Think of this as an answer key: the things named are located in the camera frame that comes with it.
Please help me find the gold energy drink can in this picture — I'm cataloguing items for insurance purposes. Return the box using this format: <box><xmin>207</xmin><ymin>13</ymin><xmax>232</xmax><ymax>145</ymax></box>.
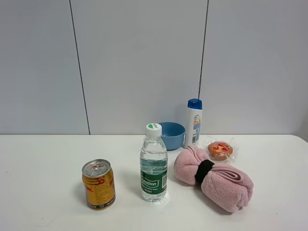
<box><xmin>82</xmin><ymin>159</ymin><xmax>116</xmax><ymax>210</ymax></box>

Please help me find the white shampoo bottle blue cap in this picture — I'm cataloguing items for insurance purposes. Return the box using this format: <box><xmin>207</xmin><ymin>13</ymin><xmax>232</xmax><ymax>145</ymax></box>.
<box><xmin>184</xmin><ymin>99</ymin><xmax>202</xmax><ymax>148</ymax></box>

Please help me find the black elastic band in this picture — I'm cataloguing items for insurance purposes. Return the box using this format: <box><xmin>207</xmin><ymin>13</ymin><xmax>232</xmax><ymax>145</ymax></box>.
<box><xmin>195</xmin><ymin>160</ymin><xmax>215</xmax><ymax>183</ymax></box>

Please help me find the orange pastry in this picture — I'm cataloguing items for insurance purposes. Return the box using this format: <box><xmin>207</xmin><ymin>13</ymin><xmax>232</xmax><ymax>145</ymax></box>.
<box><xmin>203</xmin><ymin>137</ymin><xmax>239</xmax><ymax>163</ymax></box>

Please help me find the clear water bottle green label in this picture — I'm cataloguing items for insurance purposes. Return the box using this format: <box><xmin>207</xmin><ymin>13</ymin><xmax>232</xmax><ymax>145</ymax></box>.
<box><xmin>140</xmin><ymin>123</ymin><xmax>168</xmax><ymax>202</ymax></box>

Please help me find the rolled pink towel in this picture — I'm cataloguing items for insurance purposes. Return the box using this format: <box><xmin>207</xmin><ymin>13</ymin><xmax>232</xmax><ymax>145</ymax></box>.
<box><xmin>174</xmin><ymin>146</ymin><xmax>254</xmax><ymax>213</ymax></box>

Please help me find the blue plastic bowl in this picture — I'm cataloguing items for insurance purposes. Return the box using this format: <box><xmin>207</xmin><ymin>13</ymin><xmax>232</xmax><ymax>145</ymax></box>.
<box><xmin>159</xmin><ymin>122</ymin><xmax>185</xmax><ymax>151</ymax></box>

